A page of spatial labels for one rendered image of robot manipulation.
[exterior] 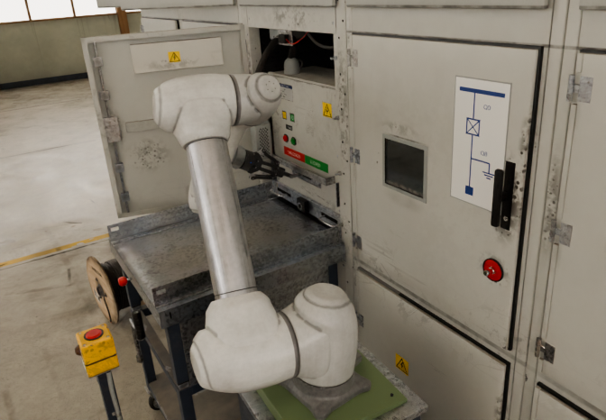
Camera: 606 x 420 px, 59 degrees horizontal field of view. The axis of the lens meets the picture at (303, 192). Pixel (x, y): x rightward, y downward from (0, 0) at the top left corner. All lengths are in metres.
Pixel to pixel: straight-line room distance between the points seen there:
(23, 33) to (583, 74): 12.12
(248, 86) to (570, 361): 0.97
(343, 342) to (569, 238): 0.53
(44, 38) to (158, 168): 10.57
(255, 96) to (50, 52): 11.59
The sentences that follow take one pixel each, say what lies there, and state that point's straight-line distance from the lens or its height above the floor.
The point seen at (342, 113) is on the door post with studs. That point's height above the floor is 1.33.
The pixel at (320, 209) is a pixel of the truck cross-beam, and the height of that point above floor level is 0.91.
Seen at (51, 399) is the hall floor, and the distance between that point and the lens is 2.88.
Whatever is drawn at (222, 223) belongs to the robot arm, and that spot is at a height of 1.22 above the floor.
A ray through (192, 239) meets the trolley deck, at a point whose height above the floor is 0.85.
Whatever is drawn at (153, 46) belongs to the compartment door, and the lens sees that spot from 2.21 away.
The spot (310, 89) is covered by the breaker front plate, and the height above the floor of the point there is 1.36.
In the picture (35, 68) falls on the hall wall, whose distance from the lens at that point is 12.81.
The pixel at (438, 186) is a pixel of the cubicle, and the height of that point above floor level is 1.21.
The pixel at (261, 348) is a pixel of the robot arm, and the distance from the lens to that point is 1.20.
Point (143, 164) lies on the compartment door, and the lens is 2.33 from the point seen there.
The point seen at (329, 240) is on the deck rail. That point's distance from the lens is 1.89.
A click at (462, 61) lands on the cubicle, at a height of 1.54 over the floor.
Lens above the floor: 1.73
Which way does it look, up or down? 22 degrees down
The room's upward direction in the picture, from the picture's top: 4 degrees counter-clockwise
